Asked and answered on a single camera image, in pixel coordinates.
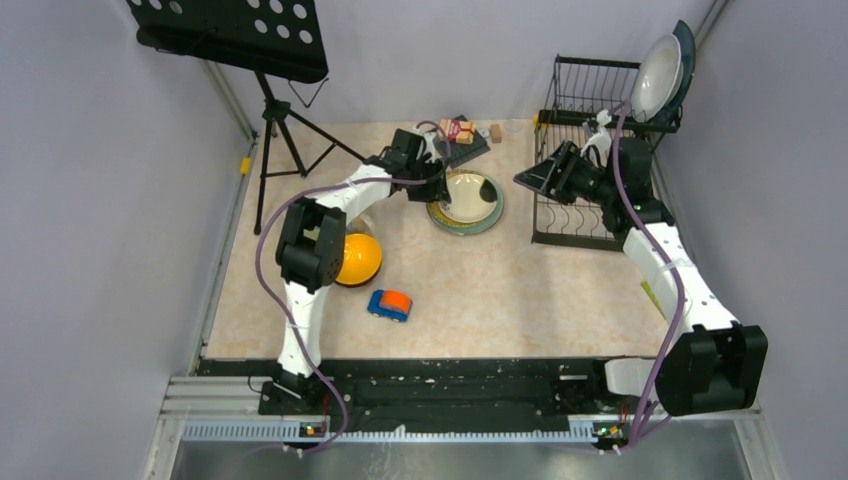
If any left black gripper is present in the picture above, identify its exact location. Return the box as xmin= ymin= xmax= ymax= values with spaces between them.
xmin=406 ymin=157 xmax=451 ymax=204

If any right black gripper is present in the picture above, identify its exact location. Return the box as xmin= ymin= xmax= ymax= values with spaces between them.
xmin=513 ymin=141 xmax=616 ymax=207

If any cream floral ceramic plate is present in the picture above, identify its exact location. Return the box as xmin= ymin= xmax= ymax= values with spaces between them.
xmin=438 ymin=171 xmax=499 ymax=224

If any blue orange toy car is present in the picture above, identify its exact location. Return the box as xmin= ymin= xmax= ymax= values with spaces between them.
xmin=367 ymin=289 xmax=413 ymax=323

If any teal square plate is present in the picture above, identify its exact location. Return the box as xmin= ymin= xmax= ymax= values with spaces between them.
xmin=652 ymin=20 xmax=696 ymax=126

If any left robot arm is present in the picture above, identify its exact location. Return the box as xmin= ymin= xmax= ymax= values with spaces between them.
xmin=260 ymin=120 xmax=451 ymax=414

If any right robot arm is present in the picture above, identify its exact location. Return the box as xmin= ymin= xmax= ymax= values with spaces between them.
xmin=513 ymin=137 xmax=768 ymax=416

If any yellow-rimmed patterned plate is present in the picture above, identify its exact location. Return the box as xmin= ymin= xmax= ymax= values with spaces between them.
xmin=425 ymin=168 xmax=506 ymax=237

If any wooden blocks stack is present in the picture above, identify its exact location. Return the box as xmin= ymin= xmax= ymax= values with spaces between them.
xmin=437 ymin=118 xmax=476 ymax=145

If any small wooden block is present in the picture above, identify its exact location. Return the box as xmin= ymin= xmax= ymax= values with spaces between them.
xmin=489 ymin=123 xmax=503 ymax=144

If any beige mug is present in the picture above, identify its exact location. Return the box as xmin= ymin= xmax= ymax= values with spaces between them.
xmin=346 ymin=213 xmax=376 ymax=237

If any yellow bowl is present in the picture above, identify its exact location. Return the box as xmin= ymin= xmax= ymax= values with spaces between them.
xmin=335 ymin=233 xmax=383 ymax=288

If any green card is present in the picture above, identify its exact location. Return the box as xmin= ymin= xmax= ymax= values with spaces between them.
xmin=640 ymin=281 xmax=665 ymax=316

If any black music stand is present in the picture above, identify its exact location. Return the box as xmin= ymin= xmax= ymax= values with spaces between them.
xmin=124 ymin=0 xmax=369 ymax=236

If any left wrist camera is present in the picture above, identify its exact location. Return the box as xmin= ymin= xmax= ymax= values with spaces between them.
xmin=413 ymin=125 xmax=441 ymax=163

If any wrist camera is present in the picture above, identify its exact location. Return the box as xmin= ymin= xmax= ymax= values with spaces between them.
xmin=413 ymin=125 xmax=441 ymax=163
xmin=580 ymin=109 xmax=613 ymax=167

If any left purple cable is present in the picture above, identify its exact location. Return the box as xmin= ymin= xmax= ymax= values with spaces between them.
xmin=254 ymin=119 xmax=453 ymax=458

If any purple cable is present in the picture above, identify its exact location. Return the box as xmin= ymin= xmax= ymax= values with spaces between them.
xmin=609 ymin=99 xmax=688 ymax=457
xmin=254 ymin=119 xmax=453 ymax=458

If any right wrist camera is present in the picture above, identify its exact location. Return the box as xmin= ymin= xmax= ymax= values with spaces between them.
xmin=580 ymin=109 xmax=613 ymax=167

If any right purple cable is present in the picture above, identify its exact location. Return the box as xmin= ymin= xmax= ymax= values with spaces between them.
xmin=609 ymin=99 xmax=688 ymax=457

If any black wire dish rack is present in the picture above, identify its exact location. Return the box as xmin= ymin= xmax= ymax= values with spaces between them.
xmin=514 ymin=56 xmax=692 ymax=251

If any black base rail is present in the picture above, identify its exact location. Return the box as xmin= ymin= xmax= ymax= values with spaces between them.
xmin=158 ymin=356 xmax=763 ymax=453

